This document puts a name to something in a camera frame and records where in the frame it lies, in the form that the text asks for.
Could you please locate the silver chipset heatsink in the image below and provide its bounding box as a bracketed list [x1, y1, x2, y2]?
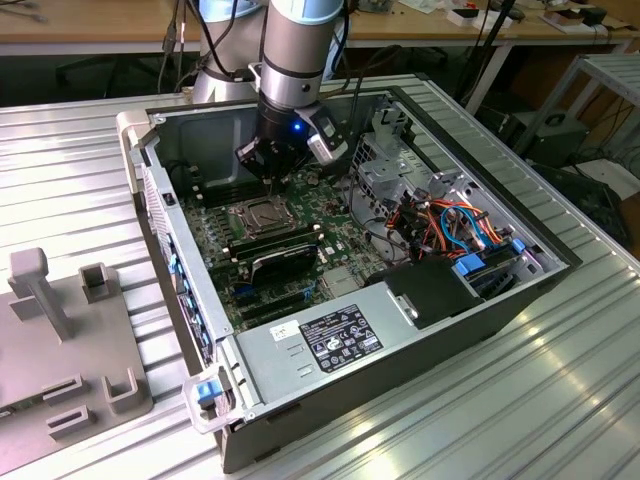
[322, 272, 362, 297]

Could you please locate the black plastic shroud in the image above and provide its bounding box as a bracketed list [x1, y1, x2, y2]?
[383, 259, 485, 331]

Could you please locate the metal shelf frame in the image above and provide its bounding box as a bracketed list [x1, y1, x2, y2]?
[512, 52, 640, 156]

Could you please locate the black silver PC case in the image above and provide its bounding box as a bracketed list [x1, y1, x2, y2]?
[115, 85, 584, 474]

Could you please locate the black expansion slot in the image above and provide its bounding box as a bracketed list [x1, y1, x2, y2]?
[241, 299, 309, 326]
[234, 289, 307, 314]

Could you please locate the green motherboard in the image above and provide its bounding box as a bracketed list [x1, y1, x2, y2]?
[174, 169, 371, 334]

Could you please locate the white box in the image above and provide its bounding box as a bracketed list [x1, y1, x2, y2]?
[446, 7, 515, 29]

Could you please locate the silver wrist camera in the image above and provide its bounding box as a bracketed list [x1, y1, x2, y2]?
[294, 102, 350, 166]

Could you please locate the blue disk carrier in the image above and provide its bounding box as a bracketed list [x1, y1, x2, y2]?
[452, 252, 519, 281]

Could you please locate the black equipment box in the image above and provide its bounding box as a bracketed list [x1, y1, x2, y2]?
[512, 112, 590, 169]

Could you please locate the blue plastic clip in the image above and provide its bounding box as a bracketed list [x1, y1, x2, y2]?
[196, 381, 221, 407]

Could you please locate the black graphics card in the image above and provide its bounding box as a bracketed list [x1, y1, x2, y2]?
[251, 243, 320, 288]

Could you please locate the green RAM stick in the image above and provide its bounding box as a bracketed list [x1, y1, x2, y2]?
[0, 394, 46, 419]

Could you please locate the silver perforated drive cage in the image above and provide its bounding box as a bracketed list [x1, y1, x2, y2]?
[348, 92, 484, 261]

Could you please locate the CPU socket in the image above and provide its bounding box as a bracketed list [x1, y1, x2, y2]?
[227, 195, 304, 244]

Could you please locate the brown cardboard box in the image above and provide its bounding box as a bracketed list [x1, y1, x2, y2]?
[538, 7, 587, 32]

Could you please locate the silver power supply unit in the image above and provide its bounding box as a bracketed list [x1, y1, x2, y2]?
[233, 280, 420, 407]

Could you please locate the wooden desk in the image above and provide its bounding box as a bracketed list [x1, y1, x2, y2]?
[0, 0, 201, 57]
[344, 0, 640, 101]

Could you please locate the black bag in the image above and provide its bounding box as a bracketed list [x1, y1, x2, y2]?
[529, 162, 634, 241]

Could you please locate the blue wire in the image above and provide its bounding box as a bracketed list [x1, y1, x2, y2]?
[442, 204, 494, 251]

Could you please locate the metal socket cover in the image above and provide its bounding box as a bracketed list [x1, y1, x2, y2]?
[237, 198, 299, 237]

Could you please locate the silver green CPU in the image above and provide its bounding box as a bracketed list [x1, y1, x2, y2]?
[248, 203, 284, 227]

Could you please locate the grey parts rack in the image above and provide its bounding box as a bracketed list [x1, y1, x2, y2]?
[0, 247, 154, 441]

